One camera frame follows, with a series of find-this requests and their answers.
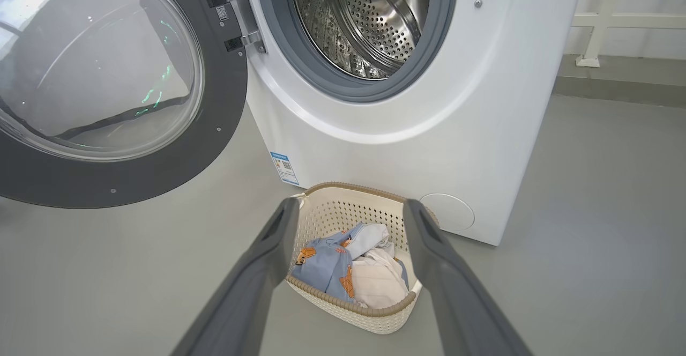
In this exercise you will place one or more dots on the stainless steel washer drum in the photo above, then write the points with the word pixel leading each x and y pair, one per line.
pixel 375 23

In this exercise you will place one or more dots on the white front-load washing machine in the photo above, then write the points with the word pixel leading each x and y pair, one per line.
pixel 375 168

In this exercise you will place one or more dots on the washing machine door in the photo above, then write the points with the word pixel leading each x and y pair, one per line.
pixel 161 184

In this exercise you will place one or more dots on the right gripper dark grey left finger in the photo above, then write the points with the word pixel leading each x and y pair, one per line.
pixel 246 302

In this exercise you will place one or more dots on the cream perforated laundry basket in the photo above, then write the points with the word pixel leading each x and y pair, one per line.
pixel 343 211

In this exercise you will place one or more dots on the blue garment with orange print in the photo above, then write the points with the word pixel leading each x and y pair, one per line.
pixel 321 270

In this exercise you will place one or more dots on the round white filter cover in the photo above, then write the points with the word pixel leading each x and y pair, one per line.
pixel 447 212

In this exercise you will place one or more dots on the metal door hinge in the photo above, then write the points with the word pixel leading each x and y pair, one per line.
pixel 246 13

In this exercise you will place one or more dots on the blue energy label sticker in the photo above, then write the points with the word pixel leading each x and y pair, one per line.
pixel 284 168

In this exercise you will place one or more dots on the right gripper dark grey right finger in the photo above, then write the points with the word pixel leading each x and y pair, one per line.
pixel 455 302

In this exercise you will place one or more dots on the small QR code sticker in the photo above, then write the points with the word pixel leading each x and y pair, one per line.
pixel 222 13

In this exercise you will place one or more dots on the white garment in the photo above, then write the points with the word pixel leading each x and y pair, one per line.
pixel 375 286

